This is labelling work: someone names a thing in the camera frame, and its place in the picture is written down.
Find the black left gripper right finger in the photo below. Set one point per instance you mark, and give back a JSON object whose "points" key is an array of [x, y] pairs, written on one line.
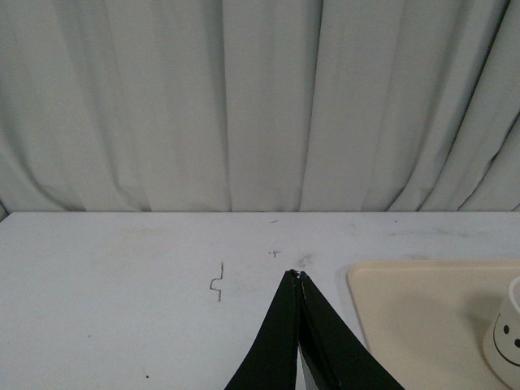
{"points": [[336, 357]]}

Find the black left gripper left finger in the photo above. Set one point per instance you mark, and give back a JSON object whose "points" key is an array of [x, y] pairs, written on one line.
{"points": [[271, 362]]}

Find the white smiley face mug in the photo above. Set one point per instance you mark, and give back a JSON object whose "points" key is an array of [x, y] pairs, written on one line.
{"points": [[501, 339]]}

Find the beige square plate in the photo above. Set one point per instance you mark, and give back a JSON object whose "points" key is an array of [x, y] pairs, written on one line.
{"points": [[424, 320]]}

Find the white curtain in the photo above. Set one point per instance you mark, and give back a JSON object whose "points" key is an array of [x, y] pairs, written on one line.
{"points": [[259, 106]]}

